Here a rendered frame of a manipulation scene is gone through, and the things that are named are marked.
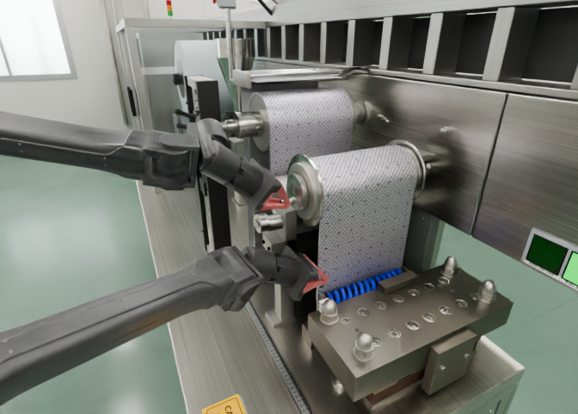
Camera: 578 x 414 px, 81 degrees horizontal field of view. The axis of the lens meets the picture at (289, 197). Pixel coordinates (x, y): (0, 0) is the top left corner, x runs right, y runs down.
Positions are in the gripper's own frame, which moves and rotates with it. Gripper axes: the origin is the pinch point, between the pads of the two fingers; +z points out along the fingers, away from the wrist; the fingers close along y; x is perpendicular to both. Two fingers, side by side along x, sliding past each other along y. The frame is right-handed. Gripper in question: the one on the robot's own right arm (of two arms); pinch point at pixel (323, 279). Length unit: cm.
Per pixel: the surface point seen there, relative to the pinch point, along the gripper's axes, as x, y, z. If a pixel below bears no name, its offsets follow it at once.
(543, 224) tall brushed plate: 29.7, 21.8, 18.3
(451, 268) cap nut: 13.4, 8.0, 26.1
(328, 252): 6.0, 0.2, -2.8
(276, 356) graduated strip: -20.1, 0.4, -1.6
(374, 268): 5.5, 0.3, 12.3
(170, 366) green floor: -109, -89, 25
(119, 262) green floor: -119, -200, 7
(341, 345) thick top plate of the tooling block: -5.3, 13.5, -1.9
